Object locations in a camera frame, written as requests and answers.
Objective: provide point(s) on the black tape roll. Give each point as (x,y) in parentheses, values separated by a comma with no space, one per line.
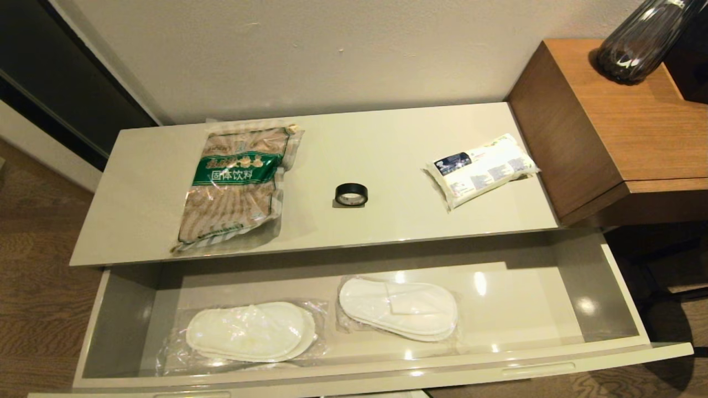
(351,202)

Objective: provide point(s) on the green label snack bag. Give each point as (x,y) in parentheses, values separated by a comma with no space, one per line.
(238,182)

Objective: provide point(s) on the cream white drawer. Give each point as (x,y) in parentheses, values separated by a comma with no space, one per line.
(525,309)

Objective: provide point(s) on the white slippers with paper tag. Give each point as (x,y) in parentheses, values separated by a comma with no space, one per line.
(398,309)

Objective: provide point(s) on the white tissue pack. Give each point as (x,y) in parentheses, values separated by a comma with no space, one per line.
(481,168)

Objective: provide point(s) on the white slippers in crinkled wrap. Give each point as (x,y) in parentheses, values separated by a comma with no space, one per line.
(249,331)

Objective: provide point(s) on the wooden side cabinet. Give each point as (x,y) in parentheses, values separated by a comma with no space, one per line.
(625,127)

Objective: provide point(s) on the dark glass vase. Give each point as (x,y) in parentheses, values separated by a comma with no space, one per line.
(636,50)

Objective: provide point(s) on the dark sliding door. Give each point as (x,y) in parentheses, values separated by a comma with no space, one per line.
(55,72)

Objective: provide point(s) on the black box on desk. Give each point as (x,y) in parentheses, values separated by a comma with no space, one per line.
(691,66)

